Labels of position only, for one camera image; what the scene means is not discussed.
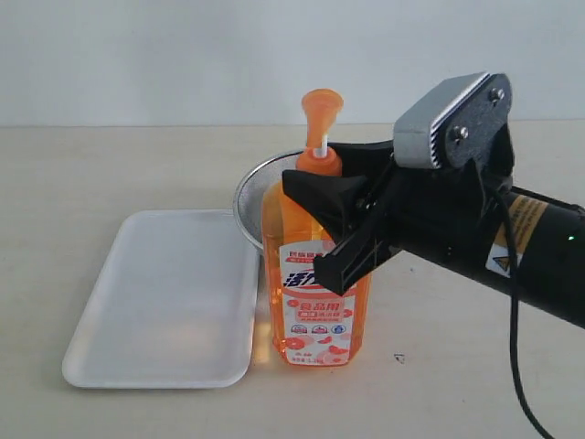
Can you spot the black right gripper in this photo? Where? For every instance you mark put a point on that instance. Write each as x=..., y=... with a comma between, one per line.
x=376, y=209

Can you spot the orange dish soap pump bottle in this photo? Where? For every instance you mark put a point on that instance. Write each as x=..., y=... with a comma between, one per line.
x=310, y=325

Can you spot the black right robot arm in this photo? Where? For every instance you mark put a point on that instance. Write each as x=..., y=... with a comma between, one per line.
x=539, y=256

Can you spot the steel mesh colander bowl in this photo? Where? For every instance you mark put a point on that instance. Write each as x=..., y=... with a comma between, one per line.
x=247, y=200

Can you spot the white rectangular plastic tray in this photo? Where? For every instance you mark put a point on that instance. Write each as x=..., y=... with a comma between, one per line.
x=172, y=308

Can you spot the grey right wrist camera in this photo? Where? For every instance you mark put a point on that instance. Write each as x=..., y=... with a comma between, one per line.
x=454, y=122

